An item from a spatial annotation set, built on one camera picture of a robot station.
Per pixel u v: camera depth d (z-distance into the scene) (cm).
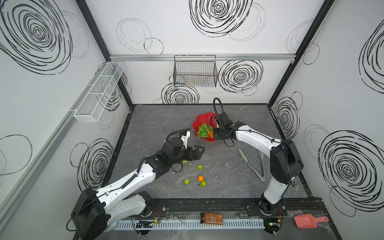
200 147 71
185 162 88
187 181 81
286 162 46
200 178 82
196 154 67
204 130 99
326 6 72
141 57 95
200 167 86
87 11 72
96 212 38
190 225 64
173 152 57
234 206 76
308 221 70
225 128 70
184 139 69
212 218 68
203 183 80
